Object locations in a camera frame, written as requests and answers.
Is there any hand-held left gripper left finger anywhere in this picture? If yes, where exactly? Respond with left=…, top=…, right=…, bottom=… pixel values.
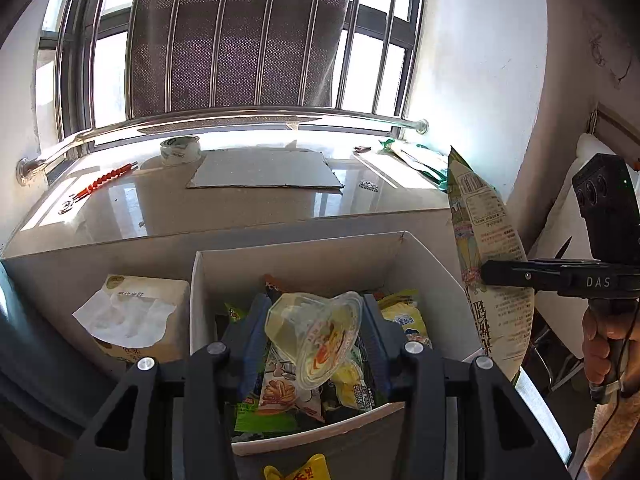
left=62, top=292, right=273, bottom=480

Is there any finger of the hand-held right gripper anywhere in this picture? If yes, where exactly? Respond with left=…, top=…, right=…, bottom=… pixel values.
left=481, top=258, right=571, bottom=293

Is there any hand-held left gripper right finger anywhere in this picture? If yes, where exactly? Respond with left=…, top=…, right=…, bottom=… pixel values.
left=362, top=292, right=573, bottom=480

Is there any clear jelly cup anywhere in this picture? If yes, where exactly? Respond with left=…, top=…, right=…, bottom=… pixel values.
left=265, top=291, right=363, bottom=392

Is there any yellow green chip bag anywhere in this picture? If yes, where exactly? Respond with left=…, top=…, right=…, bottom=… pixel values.
left=446, top=146, right=536, bottom=386

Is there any white cardboard box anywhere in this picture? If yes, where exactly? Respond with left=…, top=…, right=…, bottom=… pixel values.
left=190, top=230, right=483, bottom=457

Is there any person's right forearm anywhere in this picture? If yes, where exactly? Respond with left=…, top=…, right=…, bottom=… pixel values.
left=585, top=385, right=640, bottom=480

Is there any person's right hand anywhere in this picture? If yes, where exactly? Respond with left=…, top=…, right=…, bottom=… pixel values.
left=581, top=299, right=626, bottom=386

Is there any bright green snack packet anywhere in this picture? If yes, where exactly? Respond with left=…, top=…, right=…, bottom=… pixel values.
left=224, top=302, right=251, bottom=326

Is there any white chair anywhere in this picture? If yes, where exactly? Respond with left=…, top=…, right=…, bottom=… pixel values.
left=530, top=102, right=640, bottom=396

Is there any white cartoon snack packet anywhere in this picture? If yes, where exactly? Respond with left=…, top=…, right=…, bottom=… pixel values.
left=257, top=345, right=326, bottom=423

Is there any orange bread packet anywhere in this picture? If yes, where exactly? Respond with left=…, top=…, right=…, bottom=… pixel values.
left=262, top=274, right=301, bottom=296

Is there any olive yellow snack packet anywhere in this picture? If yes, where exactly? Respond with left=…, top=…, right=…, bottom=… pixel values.
left=330, top=360, right=376, bottom=411

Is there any green seaweed snack packet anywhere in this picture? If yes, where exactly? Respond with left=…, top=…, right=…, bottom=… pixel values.
left=235, top=395, right=326, bottom=433

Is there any yellow tissue pack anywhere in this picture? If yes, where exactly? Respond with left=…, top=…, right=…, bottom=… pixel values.
left=72, top=274, right=192, bottom=366

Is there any marble windowsill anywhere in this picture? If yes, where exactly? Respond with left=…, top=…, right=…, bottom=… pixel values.
left=0, top=130, right=451, bottom=261

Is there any round pancake packet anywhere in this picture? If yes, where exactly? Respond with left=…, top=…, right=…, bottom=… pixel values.
left=263, top=454, right=332, bottom=480

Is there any green plastic bag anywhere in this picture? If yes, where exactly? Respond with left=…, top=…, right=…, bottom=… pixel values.
left=377, top=137, right=451, bottom=191

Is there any grey cardboard sheet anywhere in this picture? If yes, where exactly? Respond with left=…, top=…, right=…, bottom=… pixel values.
left=186, top=149, right=345, bottom=191

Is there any clear tape roll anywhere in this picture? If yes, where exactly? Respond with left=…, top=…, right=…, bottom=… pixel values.
left=160, top=136, right=202, bottom=167

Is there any grey mesh cloth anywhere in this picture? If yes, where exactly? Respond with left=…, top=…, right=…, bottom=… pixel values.
left=127, top=0, right=353, bottom=118

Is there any red-handled tool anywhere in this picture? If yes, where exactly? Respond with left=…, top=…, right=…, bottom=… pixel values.
left=59, top=160, right=138, bottom=213

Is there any steel window guard rail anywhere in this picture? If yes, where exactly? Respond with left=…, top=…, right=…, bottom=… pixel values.
left=15, top=0, right=431, bottom=186

